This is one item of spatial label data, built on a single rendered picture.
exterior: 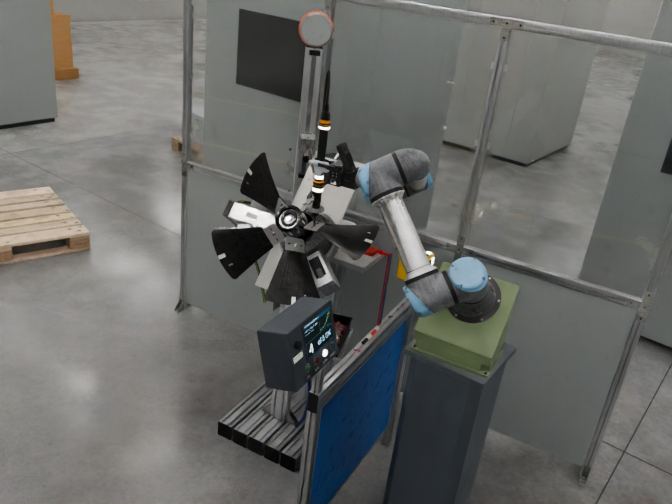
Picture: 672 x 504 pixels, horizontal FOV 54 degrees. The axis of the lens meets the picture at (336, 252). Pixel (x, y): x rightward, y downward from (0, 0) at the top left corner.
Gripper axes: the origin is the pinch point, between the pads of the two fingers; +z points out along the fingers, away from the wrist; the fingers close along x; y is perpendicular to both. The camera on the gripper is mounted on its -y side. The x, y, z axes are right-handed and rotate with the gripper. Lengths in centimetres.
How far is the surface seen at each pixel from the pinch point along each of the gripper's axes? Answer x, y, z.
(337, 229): 2.0, 27.3, -12.6
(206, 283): 70, 124, 105
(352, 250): -6.0, 30.0, -24.1
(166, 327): 46, 149, 116
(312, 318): -70, 23, -43
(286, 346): -83, 26, -42
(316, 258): 0.3, 42.3, -5.4
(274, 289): -23, 49, -1
